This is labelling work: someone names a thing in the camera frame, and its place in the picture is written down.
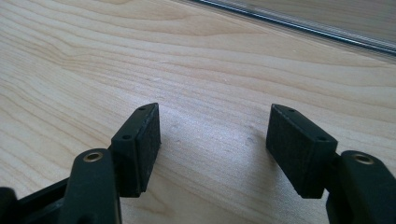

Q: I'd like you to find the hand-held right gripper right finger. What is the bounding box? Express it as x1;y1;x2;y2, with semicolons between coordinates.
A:
265;104;339;200

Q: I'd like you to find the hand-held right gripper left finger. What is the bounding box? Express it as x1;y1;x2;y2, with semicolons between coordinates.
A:
110;102;163;199

